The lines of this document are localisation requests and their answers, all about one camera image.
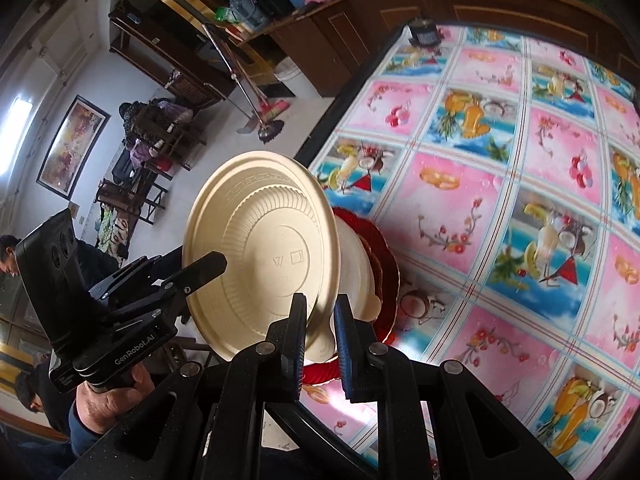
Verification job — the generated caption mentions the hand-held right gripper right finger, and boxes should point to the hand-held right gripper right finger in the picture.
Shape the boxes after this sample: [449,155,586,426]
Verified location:
[334,294,576,480]

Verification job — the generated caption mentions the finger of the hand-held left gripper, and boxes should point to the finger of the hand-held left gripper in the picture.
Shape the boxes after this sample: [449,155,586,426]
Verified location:
[107,251,228,324]
[89,246,187,301]

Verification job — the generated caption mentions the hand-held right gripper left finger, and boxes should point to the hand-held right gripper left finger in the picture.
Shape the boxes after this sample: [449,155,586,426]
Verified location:
[60,292,308,480]

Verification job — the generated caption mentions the white foam bowl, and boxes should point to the white foam bowl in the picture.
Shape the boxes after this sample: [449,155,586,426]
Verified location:
[300,212,366,367]

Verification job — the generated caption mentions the cream disposable plates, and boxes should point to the cream disposable plates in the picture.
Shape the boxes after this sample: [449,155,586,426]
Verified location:
[182,152,342,364]

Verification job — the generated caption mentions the beige ribbed bowl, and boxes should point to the beige ribbed bowl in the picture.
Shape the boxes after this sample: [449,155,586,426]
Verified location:
[334,220,384,324]

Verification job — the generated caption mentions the red scalloped plate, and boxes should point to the red scalloped plate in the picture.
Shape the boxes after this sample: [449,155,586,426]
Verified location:
[301,206,402,387]

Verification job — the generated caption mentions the person's left forearm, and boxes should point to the person's left forearm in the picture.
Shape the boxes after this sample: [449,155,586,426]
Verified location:
[67,405,117,462]

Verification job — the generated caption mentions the person's left hand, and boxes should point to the person's left hand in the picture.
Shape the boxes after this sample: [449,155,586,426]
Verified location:
[75,362,156,431]

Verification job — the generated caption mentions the wooden chair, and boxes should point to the wooden chair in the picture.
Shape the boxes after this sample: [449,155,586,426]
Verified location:
[95,175,169,227]

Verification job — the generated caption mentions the white bucket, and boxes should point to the white bucket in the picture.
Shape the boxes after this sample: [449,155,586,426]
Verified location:
[274,57,304,84]

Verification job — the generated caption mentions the small black device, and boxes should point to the small black device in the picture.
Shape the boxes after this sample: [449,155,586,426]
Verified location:
[407,19,441,48]

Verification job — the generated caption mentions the framed wall painting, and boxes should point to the framed wall painting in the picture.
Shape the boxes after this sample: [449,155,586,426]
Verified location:
[36,95,111,199]

